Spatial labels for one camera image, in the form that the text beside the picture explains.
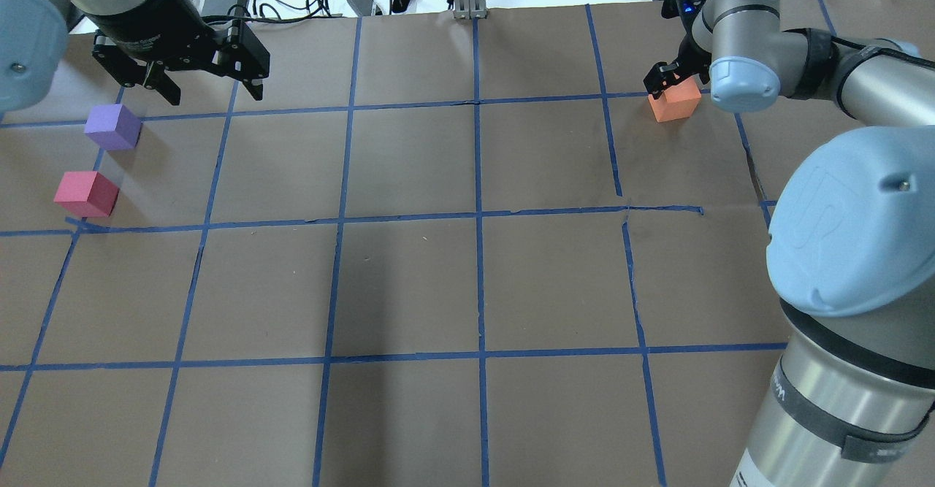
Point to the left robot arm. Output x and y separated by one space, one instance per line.
34 40

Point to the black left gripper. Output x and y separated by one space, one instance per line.
150 23

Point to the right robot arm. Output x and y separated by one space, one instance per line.
851 240

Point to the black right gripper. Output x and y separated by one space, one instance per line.
684 57

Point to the orange foam cube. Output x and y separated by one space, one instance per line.
677 102

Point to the purple foam cube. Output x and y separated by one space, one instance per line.
113 127

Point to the grey small device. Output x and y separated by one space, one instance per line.
365 8

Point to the red foam cube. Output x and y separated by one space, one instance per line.
86 194

